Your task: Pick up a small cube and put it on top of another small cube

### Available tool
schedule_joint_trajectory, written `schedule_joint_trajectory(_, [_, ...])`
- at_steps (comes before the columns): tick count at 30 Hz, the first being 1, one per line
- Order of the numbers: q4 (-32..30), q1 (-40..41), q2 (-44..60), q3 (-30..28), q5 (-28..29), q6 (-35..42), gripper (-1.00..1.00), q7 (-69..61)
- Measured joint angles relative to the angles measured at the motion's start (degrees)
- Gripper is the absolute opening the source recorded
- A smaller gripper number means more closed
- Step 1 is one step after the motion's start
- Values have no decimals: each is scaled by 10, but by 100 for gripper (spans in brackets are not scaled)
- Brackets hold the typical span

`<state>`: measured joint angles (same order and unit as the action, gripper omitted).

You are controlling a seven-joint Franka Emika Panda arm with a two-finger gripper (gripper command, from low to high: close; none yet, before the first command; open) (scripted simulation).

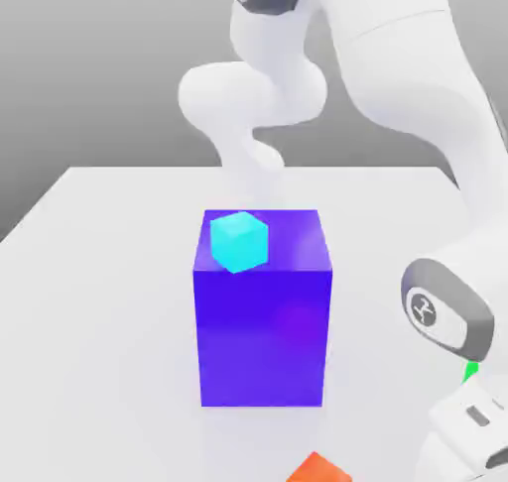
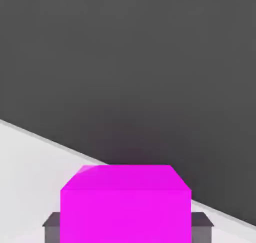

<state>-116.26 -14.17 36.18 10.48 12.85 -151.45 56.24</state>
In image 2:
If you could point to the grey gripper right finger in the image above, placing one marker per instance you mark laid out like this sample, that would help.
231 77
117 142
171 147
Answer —
200 230

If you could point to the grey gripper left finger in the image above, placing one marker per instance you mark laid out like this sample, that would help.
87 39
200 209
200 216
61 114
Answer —
52 230

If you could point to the small magenta cube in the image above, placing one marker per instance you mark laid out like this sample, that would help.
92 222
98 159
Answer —
126 207

